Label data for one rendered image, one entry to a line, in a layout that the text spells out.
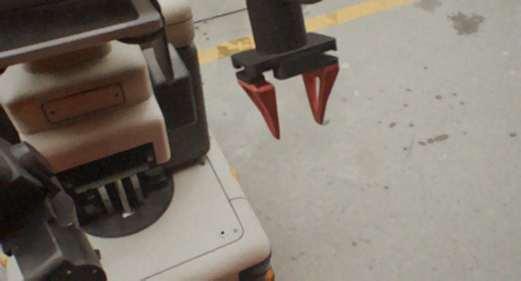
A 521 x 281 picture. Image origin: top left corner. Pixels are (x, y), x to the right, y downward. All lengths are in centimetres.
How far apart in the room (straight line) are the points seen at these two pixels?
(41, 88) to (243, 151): 112
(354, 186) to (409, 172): 21
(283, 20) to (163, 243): 92
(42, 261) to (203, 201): 94
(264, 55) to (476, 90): 177
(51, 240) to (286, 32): 29
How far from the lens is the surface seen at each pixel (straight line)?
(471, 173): 193
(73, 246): 51
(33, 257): 50
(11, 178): 49
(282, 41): 52
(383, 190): 180
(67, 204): 57
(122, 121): 89
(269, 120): 56
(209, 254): 131
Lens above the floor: 142
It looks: 47 degrees down
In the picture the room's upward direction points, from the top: straight up
